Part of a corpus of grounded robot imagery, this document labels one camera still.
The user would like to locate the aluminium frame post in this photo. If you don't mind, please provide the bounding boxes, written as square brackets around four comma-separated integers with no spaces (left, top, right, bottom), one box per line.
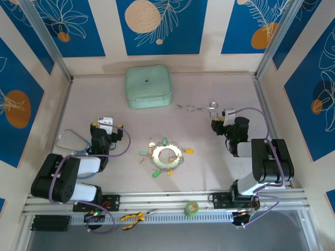
[19,0,74,82]
[255,0,307,79]

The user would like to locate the green tape roll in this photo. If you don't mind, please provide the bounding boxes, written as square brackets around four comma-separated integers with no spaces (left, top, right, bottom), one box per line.
[184,200,200,217]

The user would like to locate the small electronics board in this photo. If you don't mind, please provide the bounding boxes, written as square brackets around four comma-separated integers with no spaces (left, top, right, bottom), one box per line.
[84,211,105,223]
[232,201,262,225]

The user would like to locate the blue stethoscope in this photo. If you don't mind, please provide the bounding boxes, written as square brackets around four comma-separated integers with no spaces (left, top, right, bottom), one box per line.
[56,129,105,180]

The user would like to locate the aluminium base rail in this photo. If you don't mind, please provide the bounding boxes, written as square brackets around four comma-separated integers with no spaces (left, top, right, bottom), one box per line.
[22,189,308,215]

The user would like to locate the yellow and black pliers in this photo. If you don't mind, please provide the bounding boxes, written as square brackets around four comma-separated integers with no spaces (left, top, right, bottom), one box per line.
[119,209,159,231]

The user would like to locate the slotted grey cable duct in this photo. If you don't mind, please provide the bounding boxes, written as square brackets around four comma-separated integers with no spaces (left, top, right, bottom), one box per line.
[69,212,235,226]

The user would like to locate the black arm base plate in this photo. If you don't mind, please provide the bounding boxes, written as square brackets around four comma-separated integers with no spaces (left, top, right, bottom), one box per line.
[209,192,262,210]
[73,193,121,213]

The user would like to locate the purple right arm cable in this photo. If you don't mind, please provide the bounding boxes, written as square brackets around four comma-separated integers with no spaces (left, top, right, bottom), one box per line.
[230,107,287,230]

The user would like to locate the aluminium table side rail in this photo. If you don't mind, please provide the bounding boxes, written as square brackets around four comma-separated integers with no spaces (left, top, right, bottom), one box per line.
[43,79,74,181]
[252,75,294,188]

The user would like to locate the mint green zip case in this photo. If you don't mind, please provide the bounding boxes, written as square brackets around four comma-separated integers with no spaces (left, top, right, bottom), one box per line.
[124,64,173,110]

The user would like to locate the metal forceps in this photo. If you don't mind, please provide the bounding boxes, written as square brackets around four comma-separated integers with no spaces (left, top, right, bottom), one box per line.
[177,101,219,119]

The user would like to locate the metal key organizer disc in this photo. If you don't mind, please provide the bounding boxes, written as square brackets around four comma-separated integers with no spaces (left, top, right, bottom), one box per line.
[150,141,186,173]

